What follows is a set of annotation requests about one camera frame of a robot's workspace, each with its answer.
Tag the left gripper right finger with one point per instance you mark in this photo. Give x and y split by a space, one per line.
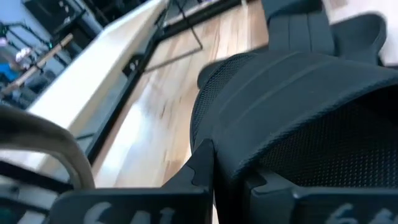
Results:
311 208

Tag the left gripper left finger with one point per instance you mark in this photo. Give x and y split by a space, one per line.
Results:
140 208

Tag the background wooden table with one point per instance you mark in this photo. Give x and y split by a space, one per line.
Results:
40 60

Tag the person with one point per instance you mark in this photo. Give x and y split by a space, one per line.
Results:
7 72

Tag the pink item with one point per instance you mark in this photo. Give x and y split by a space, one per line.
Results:
23 54

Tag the black cabinet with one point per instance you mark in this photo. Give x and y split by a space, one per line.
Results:
56 15

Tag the wooden shelf black frame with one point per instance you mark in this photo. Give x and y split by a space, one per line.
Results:
93 71

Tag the black table edge rail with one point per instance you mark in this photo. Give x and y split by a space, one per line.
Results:
199 14

